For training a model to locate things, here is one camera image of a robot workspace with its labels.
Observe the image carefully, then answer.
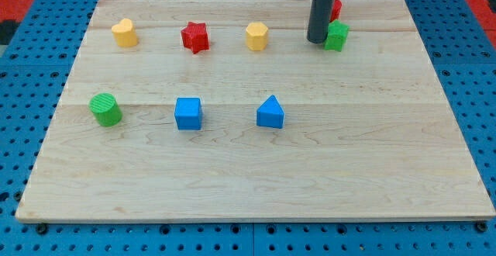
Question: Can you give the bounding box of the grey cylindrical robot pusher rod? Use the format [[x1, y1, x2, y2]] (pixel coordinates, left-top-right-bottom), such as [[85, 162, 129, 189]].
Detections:
[[307, 0, 334, 44]]

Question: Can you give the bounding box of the red star block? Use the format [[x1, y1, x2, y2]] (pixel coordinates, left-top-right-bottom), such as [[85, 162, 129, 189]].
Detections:
[[181, 22, 209, 54]]

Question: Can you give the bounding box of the red round block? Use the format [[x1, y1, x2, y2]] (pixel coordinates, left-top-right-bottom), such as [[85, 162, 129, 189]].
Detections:
[[329, 0, 343, 22]]

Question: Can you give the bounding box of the yellow hexagon block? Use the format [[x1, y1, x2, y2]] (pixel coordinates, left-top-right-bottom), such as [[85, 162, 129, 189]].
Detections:
[[245, 22, 268, 51]]

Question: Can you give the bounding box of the light wooden board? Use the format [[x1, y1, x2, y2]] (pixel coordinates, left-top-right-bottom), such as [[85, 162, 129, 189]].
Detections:
[[15, 0, 495, 223]]

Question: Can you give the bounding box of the blue triangle block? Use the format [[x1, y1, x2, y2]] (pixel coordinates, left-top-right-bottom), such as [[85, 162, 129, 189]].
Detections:
[[256, 95, 284, 129]]

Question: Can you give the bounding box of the green star block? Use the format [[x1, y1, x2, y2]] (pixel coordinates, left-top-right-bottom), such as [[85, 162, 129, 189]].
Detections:
[[323, 19, 350, 52]]

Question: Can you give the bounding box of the green cylinder block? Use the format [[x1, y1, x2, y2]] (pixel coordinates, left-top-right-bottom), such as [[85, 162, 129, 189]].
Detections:
[[88, 92, 122, 126]]

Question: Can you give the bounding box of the blue cube block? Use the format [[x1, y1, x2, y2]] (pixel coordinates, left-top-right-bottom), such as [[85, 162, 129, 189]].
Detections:
[[174, 97, 202, 130]]

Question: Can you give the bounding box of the yellow heart block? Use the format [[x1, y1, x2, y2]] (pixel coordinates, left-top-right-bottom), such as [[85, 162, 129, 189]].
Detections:
[[111, 18, 139, 47]]

